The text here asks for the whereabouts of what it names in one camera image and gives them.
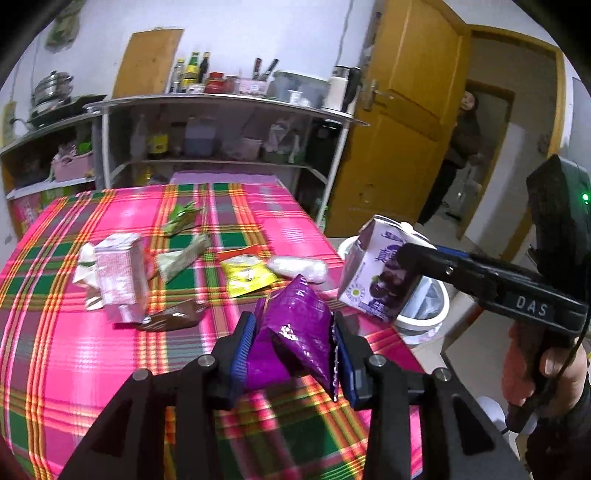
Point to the grey refrigerator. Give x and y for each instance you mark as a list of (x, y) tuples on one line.
[(581, 120)]

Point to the green-capped sauce bottle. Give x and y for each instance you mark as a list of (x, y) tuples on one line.
[(192, 74)]

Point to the purple snack wrapper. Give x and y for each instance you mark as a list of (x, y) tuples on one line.
[(295, 323)]

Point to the white crumpled wrapper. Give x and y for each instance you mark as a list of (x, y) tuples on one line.
[(85, 265)]

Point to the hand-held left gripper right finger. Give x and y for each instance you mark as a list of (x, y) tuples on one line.
[(345, 369)]

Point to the yellow snack packet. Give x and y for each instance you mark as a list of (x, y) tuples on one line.
[(247, 274)]

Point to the knife set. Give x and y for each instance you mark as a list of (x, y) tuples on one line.
[(264, 69)]

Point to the red jar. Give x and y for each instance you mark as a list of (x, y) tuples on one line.
[(214, 82)]

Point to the red printed carton box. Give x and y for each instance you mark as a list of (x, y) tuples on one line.
[(32, 210)]

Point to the person's right forearm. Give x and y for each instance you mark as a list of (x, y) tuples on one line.
[(563, 443)]

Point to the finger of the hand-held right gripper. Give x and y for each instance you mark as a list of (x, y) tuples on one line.
[(429, 263)]

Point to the green leaf wrapper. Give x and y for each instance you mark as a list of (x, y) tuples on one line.
[(181, 219)]

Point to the pink milk carton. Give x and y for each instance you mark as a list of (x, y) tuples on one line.
[(122, 277)]

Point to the white trash bin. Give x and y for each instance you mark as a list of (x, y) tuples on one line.
[(427, 330)]

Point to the black stove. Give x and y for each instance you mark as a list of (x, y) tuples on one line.
[(64, 110)]

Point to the yellow wooden door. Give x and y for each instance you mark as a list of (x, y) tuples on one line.
[(397, 138)]

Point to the clear glass bottle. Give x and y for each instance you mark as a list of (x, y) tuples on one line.
[(178, 76)]

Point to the blue plastic jug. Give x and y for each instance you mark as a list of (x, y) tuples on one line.
[(200, 136)]

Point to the pink plaid tablecloth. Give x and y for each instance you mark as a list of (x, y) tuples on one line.
[(92, 369)]

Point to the low grey shelf unit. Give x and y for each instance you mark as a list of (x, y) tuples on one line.
[(27, 138)]

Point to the purple milk carton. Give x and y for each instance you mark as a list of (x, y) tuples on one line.
[(369, 281)]

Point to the pale blue bin liner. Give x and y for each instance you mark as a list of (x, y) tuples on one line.
[(429, 300)]

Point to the pale green wrapper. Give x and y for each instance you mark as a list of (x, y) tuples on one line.
[(180, 261)]

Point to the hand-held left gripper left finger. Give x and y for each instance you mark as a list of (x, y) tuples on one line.
[(242, 353)]

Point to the white plastic bag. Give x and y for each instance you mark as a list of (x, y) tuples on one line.
[(300, 268)]

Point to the steel cooking pot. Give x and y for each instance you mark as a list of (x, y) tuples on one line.
[(51, 90)]

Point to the tall black appliance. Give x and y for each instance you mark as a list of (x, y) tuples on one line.
[(323, 138)]

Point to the crumpled plastic bags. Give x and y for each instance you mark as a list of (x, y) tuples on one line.
[(282, 138)]

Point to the yellow-label bottle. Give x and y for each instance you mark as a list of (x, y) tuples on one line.
[(158, 144)]

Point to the dark sauce bottle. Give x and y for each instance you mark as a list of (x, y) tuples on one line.
[(205, 69)]

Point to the small pink shelf basket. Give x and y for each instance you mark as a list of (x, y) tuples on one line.
[(242, 147)]

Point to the brown snack wrapper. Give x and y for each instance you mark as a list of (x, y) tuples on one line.
[(171, 316)]

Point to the green bottle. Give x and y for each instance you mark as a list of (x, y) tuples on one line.
[(320, 212)]

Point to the wooden door frame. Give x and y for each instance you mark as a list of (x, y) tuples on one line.
[(554, 115)]

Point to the clear plastic container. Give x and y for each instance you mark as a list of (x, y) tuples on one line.
[(300, 87)]

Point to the person's right hand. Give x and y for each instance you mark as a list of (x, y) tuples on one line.
[(561, 374)]

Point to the grey metal shelf unit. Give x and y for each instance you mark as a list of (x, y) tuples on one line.
[(106, 138)]

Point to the wooden board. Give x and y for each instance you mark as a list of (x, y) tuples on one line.
[(145, 64)]

